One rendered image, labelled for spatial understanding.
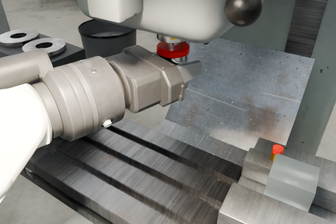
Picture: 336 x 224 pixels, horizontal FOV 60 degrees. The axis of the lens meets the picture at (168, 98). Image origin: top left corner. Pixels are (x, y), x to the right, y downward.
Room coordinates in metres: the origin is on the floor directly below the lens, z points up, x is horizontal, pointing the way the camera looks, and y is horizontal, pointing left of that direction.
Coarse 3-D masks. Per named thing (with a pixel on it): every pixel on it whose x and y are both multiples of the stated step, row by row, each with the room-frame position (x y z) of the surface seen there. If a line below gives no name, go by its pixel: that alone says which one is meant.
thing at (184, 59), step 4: (160, 56) 0.37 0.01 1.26; (184, 56) 0.37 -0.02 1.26; (188, 56) 0.38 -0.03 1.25; (168, 60) 0.37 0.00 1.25; (172, 60) 0.36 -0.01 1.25; (176, 60) 0.37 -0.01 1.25; (180, 60) 0.37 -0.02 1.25; (184, 60) 0.37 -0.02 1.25; (188, 60) 0.38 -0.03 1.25; (176, 64) 0.37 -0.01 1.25; (184, 84) 0.37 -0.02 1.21; (184, 88) 0.37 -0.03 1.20
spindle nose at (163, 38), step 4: (156, 36) 0.38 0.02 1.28; (160, 36) 0.37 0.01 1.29; (164, 36) 0.37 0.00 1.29; (160, 40) 0.37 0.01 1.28; (164, 40) 0.37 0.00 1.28; (168, 40) 0.37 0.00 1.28; (172, 40) 0.36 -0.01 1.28; (176, 40) 0.36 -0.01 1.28; (180, 40) 0.37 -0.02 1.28; (184, 40) 0.37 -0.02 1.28
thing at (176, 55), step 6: (162, 42) 0.40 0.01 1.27; (186, 42) 0.40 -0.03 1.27; (156, 48) 0.39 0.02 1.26; (162, 48) 0.37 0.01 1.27; (168, 48) 0.37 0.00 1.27; (174, 48) 0.37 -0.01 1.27; (180, 48) 0.37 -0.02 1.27; (186, 48) 0.38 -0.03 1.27; (162, 54) 0.37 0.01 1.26; (168, 54) 0.37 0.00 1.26; (174, 54) 0.36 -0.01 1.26; (180, 54) 0.37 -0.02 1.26; (186, 54) 0.37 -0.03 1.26
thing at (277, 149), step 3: (276, 144) 0.35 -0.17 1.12; (273, 147) 0.34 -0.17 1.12; (276, 147) 0.34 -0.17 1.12; (279, 147) 0.34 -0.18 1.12; (282, 147) 0.34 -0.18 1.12; (273, 150) 0.34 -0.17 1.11; (276, 150) 0.33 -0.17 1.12; (279, 150) 0.33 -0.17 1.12; (282, 150) 0.33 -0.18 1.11; (273, 153) 0.34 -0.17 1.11; (279, 153) 0.33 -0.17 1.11; (270, 156) 0.34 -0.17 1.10; (273, 156) 0.34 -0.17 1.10; (273, 159) 0.34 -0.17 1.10
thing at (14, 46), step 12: (0, 36) 0.65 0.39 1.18; (12, 36) 0.66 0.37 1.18; (24, 36) 0.65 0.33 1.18; (36, 36) 0.65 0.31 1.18; (48, 36) 0.68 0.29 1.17; (0, 48) 0.61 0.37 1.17; (12, 48) 0.61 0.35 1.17; (24, 48) 0.58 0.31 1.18; (36, 48) 0.58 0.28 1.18; (48, 48) 0.58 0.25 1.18; (60, 48) 0.58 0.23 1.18; (72, 48) 0.61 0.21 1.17; (60, 60) 0.55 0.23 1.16; (72, 60) 0.58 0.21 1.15
